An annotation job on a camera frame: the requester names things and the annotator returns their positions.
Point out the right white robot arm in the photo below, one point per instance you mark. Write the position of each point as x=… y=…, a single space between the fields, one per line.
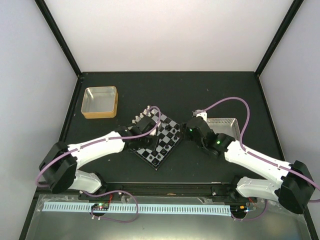
x=286 y=183

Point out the right small circuit board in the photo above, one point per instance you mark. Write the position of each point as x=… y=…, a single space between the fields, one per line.
x=242 y=209

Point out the black white chess board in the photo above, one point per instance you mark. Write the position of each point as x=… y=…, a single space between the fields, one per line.
x=148 y=127

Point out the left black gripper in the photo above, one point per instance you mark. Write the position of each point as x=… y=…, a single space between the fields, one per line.
x=153 y=146

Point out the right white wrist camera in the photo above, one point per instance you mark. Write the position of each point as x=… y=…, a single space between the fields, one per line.
x=200 y=113

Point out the black frame post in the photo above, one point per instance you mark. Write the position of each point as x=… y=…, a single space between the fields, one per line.
x=283 y=27
x=46 y=13

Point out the light blue cable duct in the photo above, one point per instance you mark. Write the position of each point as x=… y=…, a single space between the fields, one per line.
x=131 y=208

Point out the left black frame post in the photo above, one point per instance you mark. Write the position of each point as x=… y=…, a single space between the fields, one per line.
x=46 y=13

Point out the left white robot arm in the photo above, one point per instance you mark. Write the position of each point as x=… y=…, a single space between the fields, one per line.
x=61 y=166

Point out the right black frame post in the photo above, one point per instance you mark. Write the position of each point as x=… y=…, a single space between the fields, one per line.
x=283 y=27

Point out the pink metal tin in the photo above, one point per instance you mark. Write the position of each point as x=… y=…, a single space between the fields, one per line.
x=228 y=126

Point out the gold metal tin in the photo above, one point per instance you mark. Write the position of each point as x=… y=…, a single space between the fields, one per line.
x=100 y=102

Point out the small green circuit board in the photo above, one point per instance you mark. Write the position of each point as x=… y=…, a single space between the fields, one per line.
x=100 y=206

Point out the black front rail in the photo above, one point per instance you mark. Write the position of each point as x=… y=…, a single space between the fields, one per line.
x=221 y=191

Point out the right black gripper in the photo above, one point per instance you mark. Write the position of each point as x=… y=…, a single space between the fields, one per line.
x=186 y=131

